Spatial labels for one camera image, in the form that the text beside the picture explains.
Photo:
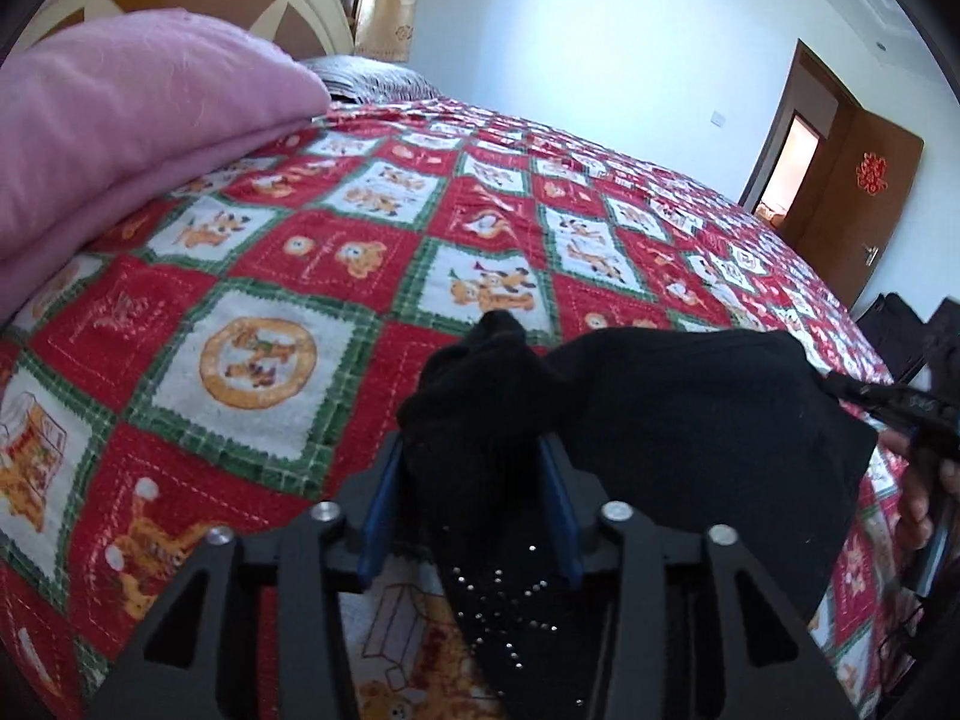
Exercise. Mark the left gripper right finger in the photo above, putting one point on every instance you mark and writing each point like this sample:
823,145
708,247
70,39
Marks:
692,625

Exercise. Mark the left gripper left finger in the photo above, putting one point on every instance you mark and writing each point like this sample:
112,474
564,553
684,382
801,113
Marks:
196,653

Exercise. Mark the black pants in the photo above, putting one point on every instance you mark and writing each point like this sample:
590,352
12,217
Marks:
693,429

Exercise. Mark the right hand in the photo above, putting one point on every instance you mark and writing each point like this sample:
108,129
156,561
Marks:
914,527

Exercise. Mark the black folding chair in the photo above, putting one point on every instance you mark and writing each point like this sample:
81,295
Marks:
908,344

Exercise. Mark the brown wooden door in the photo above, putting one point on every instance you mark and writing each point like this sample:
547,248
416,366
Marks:
828,221

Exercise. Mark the red paper door decoration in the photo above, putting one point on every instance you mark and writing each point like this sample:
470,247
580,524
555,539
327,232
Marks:
871,174

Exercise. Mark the red patchwork bed cover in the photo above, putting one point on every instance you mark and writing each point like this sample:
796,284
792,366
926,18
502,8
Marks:
240,345

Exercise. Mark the pink folded blanket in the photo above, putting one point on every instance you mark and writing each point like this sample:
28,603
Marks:
107,114

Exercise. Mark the striped pillow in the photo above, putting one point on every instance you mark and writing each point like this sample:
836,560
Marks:
356,80

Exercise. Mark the yellow curtain right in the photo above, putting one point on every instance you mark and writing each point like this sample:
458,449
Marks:
384,29

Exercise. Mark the silver door handle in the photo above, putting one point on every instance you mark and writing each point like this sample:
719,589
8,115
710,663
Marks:
870,255

